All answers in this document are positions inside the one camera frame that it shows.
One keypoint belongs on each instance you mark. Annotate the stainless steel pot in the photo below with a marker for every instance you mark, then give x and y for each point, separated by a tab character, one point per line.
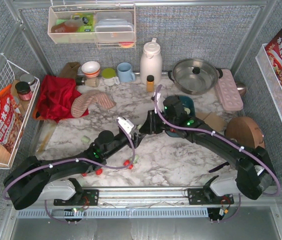
195	76

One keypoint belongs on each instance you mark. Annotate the silver lidded jar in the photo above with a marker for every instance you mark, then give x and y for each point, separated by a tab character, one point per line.
30	79

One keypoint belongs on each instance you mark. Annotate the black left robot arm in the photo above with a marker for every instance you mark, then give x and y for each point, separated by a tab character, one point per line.
26	182

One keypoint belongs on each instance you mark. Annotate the white striped bowl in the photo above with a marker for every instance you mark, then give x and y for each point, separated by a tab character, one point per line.
91	69

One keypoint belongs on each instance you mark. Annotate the blue mug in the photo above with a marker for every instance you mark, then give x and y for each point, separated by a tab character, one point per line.
125	73

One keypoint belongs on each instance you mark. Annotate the round wooden board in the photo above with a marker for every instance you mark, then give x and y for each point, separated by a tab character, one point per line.
245	131

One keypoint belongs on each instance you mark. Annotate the red cloth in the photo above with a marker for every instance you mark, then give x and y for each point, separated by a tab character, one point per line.
57	94

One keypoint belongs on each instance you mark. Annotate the white right wall basket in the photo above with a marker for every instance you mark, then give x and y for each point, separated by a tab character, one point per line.
270	78

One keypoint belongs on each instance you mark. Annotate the beige wall rack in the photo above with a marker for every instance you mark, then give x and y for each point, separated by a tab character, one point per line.
62	29

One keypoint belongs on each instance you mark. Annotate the teal plastic storage basket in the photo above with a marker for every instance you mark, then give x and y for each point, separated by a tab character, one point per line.
174	110

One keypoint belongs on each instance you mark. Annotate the orange snack bag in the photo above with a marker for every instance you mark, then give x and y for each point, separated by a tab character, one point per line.
10	120

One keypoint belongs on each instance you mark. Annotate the white thermos jug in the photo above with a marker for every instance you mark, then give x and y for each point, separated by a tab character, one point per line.
151	62

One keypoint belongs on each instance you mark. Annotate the pink egg tray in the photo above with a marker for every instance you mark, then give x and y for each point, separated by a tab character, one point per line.
227	93

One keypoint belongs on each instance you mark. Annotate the dark lidded jar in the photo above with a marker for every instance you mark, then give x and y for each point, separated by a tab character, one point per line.
23	90

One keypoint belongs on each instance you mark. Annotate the orange spice bottle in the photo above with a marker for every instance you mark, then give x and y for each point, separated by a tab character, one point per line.
150	83

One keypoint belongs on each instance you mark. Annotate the clear plastic food container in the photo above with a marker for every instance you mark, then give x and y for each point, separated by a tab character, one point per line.
114	26

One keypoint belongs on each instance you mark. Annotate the striped pink oven mitt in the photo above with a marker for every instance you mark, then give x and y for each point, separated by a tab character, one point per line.
81	104

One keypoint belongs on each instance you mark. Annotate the metal bowl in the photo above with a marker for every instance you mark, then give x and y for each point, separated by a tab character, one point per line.
242	89

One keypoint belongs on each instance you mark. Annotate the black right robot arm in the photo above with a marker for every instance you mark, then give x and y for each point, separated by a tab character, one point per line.
254	171

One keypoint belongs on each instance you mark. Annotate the green packaged box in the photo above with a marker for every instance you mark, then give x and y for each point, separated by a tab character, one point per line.
88	20

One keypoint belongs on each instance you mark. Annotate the green coffee capsule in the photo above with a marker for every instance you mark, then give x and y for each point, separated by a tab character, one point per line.
136	158
187	110
85	139

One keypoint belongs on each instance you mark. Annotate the green lidded cup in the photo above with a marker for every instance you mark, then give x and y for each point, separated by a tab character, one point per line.
109	77

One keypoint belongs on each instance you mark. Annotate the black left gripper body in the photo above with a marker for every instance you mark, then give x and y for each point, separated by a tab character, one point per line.
133	136

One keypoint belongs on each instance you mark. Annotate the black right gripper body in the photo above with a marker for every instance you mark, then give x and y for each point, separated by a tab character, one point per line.
151	122

